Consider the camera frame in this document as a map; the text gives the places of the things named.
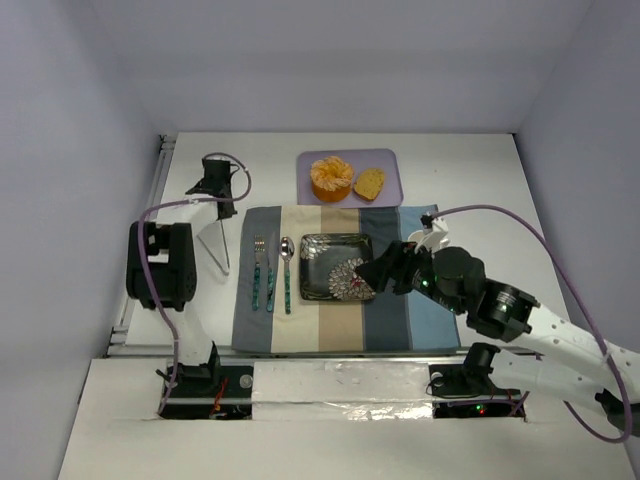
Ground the orange frosted round cake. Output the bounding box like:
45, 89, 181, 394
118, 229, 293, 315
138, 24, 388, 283
310, 156, 354, 203

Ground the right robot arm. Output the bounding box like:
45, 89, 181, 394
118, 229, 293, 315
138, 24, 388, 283
356, 241, 639, 436

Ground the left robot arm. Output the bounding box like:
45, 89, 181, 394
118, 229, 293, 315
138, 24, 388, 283
125, 153, 246, 387

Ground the yellow bread slice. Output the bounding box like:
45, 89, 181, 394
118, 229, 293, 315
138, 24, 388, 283
353, 168, 386, 202

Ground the black floral square plate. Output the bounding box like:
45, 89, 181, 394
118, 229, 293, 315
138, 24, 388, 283
299, 233, 376, 302

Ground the lilac plastic tray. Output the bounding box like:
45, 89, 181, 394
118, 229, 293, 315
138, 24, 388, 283
296, 148, 404, 209

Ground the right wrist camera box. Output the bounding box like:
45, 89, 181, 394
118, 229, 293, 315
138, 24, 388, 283
407, 214, 450, 253

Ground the fork with teal handle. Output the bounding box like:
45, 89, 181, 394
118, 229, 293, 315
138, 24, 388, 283
252, 234, 265, 311

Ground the knife with teal handle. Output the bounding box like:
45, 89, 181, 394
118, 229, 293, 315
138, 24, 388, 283
266, 232, 276, 313

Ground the spoon with teal handle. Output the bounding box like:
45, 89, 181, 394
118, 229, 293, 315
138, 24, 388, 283
280, 236, 295, 315

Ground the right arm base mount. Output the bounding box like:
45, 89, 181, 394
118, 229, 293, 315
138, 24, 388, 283
426, 364, 526, 419

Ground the aluminium rail frame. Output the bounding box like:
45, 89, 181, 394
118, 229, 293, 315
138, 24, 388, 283
103, 133, 178, 359

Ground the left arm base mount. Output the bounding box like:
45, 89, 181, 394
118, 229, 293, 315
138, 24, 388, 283
160, 365, 254, 420

